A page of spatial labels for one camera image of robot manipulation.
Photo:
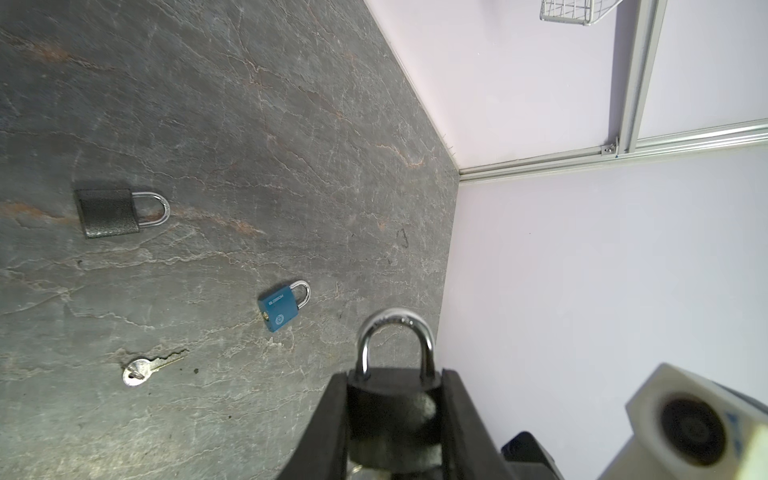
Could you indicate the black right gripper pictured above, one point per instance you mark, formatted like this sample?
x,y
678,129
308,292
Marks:
x,y
528,459

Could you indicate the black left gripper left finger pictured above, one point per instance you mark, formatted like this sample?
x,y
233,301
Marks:
x,y
322,451

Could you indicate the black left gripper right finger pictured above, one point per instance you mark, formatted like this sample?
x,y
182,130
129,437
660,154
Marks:
x,y
467,449

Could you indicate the large silver key with ring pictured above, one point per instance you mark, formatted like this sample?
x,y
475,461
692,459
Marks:
x,y
140,370

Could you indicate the small black padlock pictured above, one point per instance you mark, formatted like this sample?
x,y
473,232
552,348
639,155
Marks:
x,y
112,212

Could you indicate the blue padlock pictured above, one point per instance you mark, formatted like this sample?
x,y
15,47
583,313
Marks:
x,y
281,305

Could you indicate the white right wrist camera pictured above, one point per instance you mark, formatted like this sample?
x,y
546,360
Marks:
x,y
686,426

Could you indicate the aluminium frame corner post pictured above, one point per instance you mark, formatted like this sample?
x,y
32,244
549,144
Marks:
x,y
649,21

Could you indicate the white wire wall basket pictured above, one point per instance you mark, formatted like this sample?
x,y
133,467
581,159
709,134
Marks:
x,y
576,12

